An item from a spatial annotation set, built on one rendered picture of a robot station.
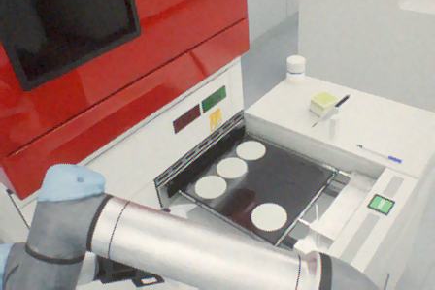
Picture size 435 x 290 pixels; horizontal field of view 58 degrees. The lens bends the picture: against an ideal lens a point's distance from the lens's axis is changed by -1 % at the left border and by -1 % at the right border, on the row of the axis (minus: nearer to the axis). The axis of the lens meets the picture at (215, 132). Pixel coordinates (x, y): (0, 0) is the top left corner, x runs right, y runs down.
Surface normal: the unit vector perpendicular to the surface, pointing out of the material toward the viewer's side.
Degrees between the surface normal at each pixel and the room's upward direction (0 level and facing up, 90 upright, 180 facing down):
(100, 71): 90
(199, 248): 25
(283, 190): 0
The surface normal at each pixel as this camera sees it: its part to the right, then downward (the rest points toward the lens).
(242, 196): -0.10, -0.79
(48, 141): 0.76, 0.33
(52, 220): -0.07, 0.02
